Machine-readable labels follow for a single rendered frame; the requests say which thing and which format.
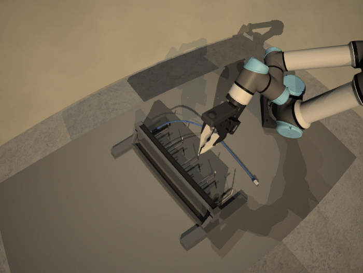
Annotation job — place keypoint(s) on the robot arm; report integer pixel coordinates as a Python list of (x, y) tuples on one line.
[(291, 113)]

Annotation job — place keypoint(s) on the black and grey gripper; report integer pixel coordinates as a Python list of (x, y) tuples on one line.
[(227, 126)]

